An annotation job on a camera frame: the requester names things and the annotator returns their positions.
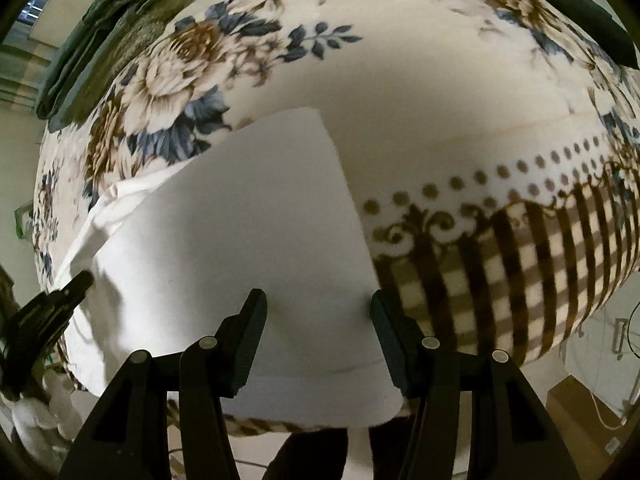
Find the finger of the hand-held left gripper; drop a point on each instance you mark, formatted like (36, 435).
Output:
(55, 305)

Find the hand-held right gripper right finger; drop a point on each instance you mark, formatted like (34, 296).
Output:
(389, 340)

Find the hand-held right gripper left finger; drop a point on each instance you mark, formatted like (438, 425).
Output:
(248, 340)

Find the white pants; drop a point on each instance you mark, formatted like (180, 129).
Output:
(240, 260)

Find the person's left hand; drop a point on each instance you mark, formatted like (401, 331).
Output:
(37, 405)

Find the person's dark trouser legs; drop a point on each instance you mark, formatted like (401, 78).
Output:
(320, 455)

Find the cardboard box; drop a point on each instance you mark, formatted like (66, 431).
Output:
(582, 422)

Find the floral printed blanket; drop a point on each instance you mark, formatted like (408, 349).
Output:
(380, 125)

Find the folded green cloth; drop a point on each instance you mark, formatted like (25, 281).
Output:
(95, 35)

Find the dark green cloth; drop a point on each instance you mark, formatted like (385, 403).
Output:
(580, 10)

